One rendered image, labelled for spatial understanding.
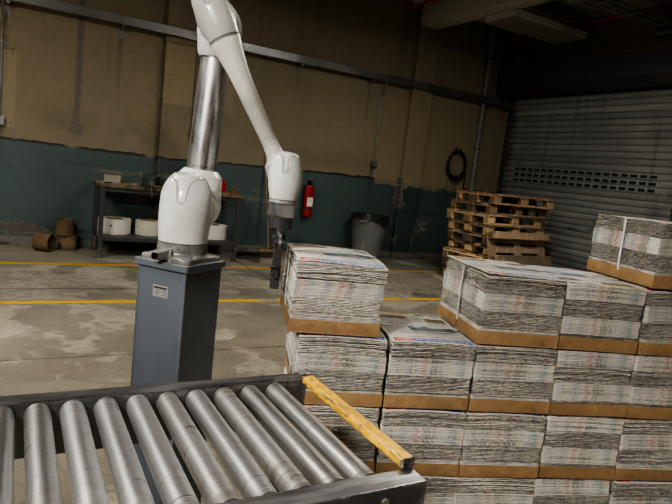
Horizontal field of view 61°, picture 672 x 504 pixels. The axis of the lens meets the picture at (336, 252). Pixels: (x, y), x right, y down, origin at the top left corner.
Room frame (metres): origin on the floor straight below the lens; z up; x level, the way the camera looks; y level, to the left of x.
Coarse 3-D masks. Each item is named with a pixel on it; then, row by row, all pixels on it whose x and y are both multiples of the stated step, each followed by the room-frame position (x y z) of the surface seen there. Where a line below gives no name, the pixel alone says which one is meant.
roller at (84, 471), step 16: (64, 416) 1.08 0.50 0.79; (80, 416) 1.07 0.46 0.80; (64, 432) 1.02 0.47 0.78; (80, 432) 1.00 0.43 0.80; (64, 448) 0.99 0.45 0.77; (80, 448) 0.95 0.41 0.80; (80, 464) 0.90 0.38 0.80; (96, 464) 0.91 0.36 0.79; (80, 480) 0.85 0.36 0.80; (96, 480) 0.86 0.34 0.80; (80, 496) 0.82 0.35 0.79; (96, 496) 0.81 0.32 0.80
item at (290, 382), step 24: (168, 384) 1.27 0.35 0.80; (192, 384) 1.29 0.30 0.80; (216, 384) 1.31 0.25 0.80; (240, 384) 1.32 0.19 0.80; (264, 384) 1.35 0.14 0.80; (288, 384) 1.38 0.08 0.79; (24, 408) 1.09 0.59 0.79; (120, 408) 1.18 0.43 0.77; (216, 408) 1.29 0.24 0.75; (96, 432) 1.16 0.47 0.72; (168, 432) 1.24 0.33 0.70
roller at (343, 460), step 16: (272, 384) 1.35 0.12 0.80; (272, 400) 1.30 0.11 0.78; (288, 400) 1.26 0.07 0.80; (288, 416) 1.22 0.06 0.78; (304, 416) 1.19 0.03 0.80; (304, 432) 1.15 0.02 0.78; (320, 432) 1.12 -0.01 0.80; (320, 448) 1.09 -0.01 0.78; (336, 448) 1.06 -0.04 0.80; (336, 464) 1.03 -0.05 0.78; (352, 464) 1.00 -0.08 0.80
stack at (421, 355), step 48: (288, 336) 2.04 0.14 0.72; (336, 336) 1.73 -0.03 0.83; (384, 336) 1.80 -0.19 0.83; (432, 336) 1.85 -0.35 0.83; (336, 384) 1.73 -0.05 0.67; (384, 384) 1.78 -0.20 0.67; (432, 384) 1.79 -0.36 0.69; (480, 384) 1.82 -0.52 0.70; (528, 384) 1.85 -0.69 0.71; (576, 384) 1.87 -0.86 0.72; (624, 384) 1.91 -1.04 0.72; (336, 432) 1.73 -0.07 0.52; (384, 432) 1.76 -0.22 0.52; (432, 432) 1.78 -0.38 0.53; (480, 432) 1.81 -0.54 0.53; (528, 432) 1.84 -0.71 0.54; (576, 432) 1.89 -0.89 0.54; (432, 480) 1.79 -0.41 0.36; (480, 480) 1.82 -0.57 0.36; (528, 480) 1.85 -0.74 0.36; (576, 480) 1.89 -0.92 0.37
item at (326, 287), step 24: (312, 264) 1.70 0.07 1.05; (336, 264) 1.72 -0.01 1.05; (360, 264) 1.74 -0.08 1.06; (288, 288) 1.81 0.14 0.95; (312, 288) 1.71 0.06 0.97; (336, 288) 1.72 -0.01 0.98; (360, 288) 1.74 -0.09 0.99; (288, 312) 1.77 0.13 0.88; (312, 312) 1.71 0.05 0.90; (336, 312) 1.73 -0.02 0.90; (360, 312) 1.74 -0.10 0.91
